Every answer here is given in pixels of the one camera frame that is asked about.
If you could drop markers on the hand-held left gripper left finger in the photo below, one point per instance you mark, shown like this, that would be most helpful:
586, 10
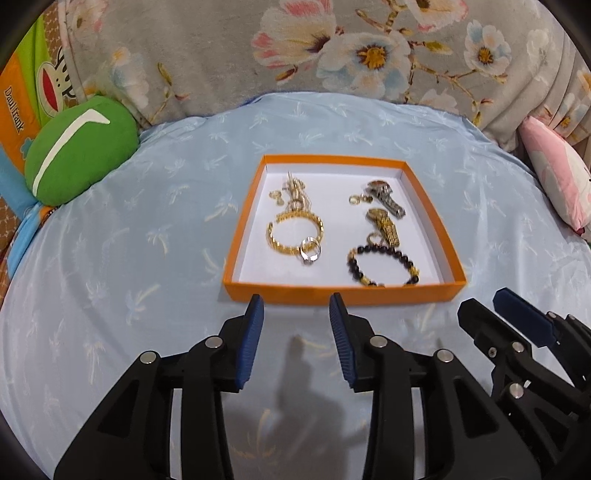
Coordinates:
247, 341

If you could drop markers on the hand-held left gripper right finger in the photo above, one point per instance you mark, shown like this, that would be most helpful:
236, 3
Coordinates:
341, 341

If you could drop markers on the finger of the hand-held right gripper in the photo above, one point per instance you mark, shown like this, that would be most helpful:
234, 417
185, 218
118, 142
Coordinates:
521, 314
480, 323

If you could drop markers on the orange cardboard box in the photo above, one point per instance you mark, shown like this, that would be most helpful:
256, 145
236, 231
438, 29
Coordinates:
323, 295

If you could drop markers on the gold leaf bangle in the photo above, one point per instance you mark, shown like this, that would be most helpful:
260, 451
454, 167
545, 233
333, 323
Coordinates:
277, 247

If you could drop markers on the gold wrist watch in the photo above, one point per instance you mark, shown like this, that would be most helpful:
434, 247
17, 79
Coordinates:
385, 226

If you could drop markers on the light blue palm-print bedsheet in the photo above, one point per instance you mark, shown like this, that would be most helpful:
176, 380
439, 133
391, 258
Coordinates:
138, 258

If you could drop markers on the silver wrist watch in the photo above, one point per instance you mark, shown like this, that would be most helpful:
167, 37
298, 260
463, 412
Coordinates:
390, 203

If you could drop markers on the pink pillow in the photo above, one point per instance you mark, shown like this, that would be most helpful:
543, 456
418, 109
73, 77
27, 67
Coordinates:
558, 170

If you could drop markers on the green plush cushion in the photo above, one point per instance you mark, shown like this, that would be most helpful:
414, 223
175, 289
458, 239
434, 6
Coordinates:
78, 147

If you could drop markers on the grey floral blanket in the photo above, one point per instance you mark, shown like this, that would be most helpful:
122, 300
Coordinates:
231, 46

